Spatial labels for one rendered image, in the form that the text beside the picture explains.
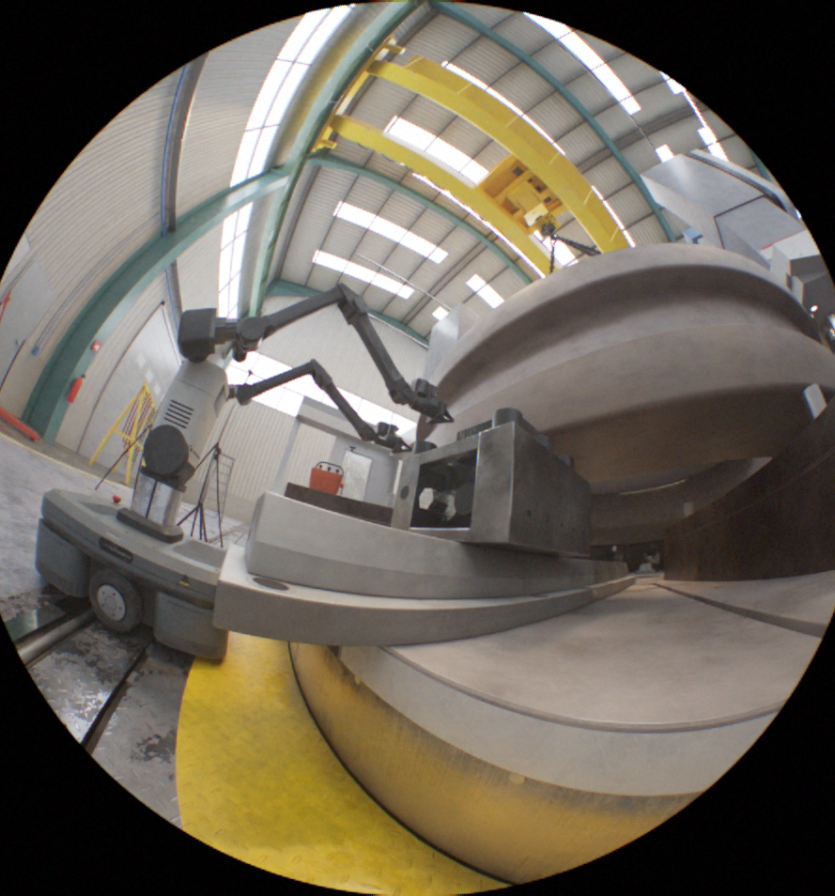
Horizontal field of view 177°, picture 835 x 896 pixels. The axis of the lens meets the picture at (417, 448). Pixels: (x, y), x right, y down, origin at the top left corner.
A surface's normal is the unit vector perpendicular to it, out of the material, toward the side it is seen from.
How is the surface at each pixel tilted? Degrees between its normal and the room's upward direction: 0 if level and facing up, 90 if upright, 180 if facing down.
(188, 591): 90
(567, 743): 90
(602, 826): 90
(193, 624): 90
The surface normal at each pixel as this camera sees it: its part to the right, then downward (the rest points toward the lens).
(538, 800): -0.71, -0.38
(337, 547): 0.62, -0.50
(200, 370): 0.58, -0.23
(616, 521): -0.54, -0.41
